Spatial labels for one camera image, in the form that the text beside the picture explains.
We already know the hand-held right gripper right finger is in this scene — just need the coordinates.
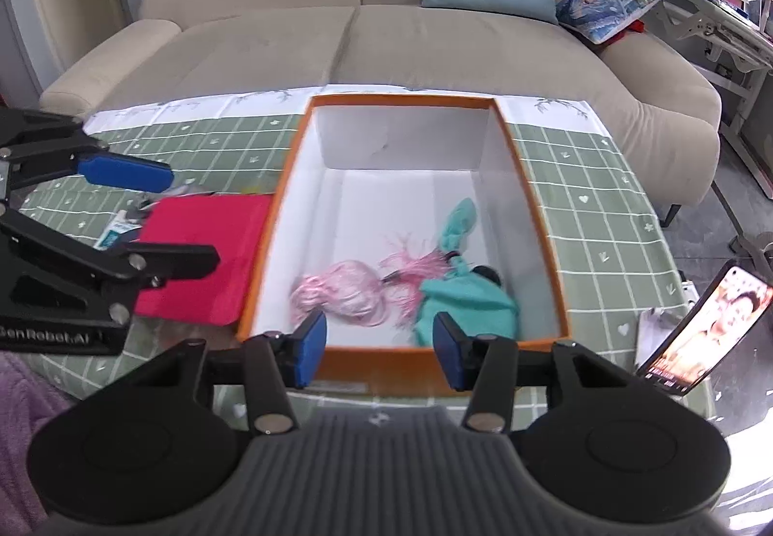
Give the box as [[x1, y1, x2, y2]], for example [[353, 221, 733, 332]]
[[433, 311, 629, 433]]

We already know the printed picture pillow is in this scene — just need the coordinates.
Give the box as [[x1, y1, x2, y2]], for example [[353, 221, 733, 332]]
[[556, 0, 666, 47]]

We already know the purple fluffy garment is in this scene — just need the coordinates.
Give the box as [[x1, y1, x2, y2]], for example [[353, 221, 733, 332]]
[[0, 352, 77, 536]]

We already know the smartphone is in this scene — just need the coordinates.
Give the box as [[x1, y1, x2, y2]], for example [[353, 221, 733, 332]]
[[635, 259, 773, 397]]

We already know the red cloth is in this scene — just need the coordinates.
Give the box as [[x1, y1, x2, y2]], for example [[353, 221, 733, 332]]
[[131, 193, 274, 327]]

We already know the pink tinsel tassel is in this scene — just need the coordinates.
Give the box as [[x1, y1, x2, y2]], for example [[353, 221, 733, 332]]
[[379, 234, 451, 327]]

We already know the teal cloth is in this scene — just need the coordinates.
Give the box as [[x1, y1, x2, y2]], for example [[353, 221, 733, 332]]
[[414, 198, 520, 347]]

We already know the green checked tablecloth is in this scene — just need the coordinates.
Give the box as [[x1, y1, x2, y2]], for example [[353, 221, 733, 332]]
[[18, 83, 733, 440]]

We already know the grey metal stand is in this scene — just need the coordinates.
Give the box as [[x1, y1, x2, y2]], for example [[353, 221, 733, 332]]
[[727, 230, 773, 272]]

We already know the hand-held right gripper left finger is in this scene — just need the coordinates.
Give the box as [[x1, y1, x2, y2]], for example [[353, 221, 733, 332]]
[[145, 310, 329, 434]]

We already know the white phone stand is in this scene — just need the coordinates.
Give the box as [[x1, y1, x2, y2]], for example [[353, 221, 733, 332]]
[[637, 305, 685, 369]]

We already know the blue white small packet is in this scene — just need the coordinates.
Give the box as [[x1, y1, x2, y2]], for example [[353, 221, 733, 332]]
[[97, 210, 143, 251]]

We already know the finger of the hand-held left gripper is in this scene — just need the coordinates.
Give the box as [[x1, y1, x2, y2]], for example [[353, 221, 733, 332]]
[[0, 109, 175, 195], [0, 204, 220, 327]]

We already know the beige sofa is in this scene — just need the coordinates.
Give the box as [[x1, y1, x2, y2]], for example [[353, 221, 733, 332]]
[[39, 0, 722, 206]]

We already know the white desk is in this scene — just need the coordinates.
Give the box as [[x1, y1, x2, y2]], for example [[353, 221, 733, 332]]
[[598, 0, 773, 200]]

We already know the orange cardboard box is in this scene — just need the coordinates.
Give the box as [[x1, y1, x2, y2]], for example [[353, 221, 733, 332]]
[[235, 94, 573, 387]]

